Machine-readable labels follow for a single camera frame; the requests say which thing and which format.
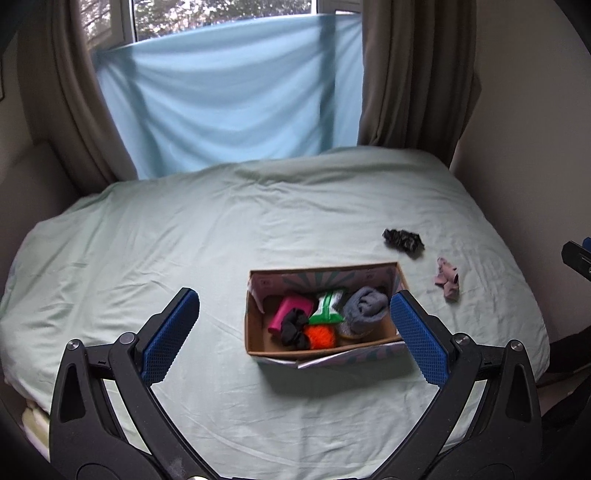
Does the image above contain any brown left curtain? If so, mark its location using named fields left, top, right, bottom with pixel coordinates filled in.
left=17, top=1, right=138, bottom=193

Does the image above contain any window with white frame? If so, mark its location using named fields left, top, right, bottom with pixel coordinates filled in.
left=78, top=0, right=362, bottom=50

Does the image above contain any light blue hanging cloth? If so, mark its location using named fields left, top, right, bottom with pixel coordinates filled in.
left=94, top=14, right=363, bottom=179

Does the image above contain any brown curtain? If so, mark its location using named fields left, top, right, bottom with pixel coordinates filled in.
left=358, top=0, right=481, bottom=166
left=17, top=1, right=138, bottom=193

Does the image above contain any dusty pink cloth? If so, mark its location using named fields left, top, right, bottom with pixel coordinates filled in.
left=434, top=257, right=460, bottom=302

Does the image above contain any black scrunchie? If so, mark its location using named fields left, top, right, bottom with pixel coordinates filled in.
left=280, top=309, right=309, bottom=350

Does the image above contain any brown cardboard box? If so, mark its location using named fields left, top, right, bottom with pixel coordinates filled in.
left=245, top=262, right=407, bottom=369

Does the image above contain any pink zip pouch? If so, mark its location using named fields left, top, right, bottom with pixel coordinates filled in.
left=267, top=293, right=315, bottom=336

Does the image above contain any black patterned cloth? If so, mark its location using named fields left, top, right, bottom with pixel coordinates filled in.
left=382, top=229, right=425, bottom=255

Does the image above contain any yellow rimmed silver scrubber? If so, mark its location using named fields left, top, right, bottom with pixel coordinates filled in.
left=335, top=322, right=375, bottom=341

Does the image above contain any grey sock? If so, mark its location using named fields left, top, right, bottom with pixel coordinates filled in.
left=342, top=286, right=389, bottom=332

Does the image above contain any orange fluffy ball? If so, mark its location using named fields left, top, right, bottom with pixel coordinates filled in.
left=304, top=324, right=338, bottom=350

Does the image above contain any green snack packet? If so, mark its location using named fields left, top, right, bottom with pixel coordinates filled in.
left=308, top=289, right=346, bottom=325

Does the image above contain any brown right curtain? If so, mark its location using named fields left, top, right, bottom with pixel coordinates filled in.
left=358, top=0, right=481, bottom=166

